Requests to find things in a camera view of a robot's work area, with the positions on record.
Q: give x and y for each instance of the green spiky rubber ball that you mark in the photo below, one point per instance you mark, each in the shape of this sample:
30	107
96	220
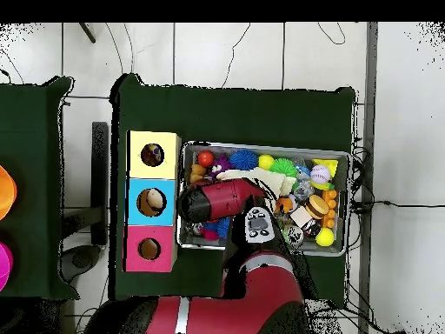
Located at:
284	167

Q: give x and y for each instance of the wooden box with three holes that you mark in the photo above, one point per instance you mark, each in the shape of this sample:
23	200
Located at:
163	167

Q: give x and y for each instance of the white baseball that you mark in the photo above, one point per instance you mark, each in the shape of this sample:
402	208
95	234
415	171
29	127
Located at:
320	174

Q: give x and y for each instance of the colourful patterned cloth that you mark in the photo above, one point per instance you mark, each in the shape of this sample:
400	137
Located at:
152	154

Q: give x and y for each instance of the silver mesh bin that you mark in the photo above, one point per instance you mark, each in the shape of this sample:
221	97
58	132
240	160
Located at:
320	251

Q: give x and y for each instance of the plain wooden cube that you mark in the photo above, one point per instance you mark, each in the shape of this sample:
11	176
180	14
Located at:
300	216

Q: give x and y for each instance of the round wooden burger toy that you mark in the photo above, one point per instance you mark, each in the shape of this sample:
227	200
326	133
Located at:
317	207

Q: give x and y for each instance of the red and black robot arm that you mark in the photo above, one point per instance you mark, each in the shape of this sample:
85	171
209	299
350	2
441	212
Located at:
264	295

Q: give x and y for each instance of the black rod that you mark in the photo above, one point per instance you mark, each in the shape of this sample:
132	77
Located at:
87	33

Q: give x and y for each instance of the yellow ball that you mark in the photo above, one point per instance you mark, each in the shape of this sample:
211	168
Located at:
266	161
325	236

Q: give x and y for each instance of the orange round object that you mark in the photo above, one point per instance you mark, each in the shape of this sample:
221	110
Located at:
7	193

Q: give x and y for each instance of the brown plush croissant toy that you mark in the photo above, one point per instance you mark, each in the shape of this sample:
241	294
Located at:
196	172

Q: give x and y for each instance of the orange ball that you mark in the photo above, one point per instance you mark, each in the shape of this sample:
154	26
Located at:
205	159

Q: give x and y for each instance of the dark green table cloth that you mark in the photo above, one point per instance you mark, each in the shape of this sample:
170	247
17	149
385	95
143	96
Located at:
236	114

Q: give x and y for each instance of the green cloth side table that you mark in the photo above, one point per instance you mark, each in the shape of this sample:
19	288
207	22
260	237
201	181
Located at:
34	139

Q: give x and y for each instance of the blue spiky rubber ball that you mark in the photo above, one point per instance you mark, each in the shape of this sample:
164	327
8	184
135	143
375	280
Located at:
223	228
244	159

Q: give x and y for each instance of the purple spiky monster ball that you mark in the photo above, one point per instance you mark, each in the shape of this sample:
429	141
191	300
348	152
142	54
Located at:
219	163

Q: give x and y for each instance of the pink round object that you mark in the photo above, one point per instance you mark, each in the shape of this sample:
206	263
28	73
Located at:
5	266

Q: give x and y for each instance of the cream waffle cloth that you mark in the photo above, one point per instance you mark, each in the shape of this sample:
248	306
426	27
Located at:
273	181

